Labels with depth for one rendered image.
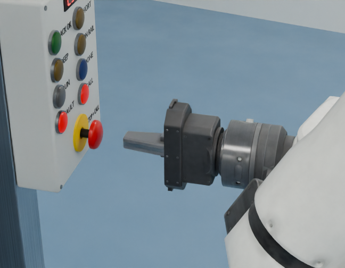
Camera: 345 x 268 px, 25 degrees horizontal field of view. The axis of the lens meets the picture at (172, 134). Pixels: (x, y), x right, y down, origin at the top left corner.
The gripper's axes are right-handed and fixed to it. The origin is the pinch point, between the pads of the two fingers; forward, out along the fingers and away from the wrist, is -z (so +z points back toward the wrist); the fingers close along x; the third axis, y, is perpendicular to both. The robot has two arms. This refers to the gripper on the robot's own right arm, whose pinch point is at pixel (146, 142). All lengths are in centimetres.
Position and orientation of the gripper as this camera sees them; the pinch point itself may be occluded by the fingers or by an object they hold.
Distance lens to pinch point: 103.4
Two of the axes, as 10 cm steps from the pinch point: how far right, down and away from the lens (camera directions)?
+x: 0.0, 8.7, 5.0
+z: 9.7, 1.2, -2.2
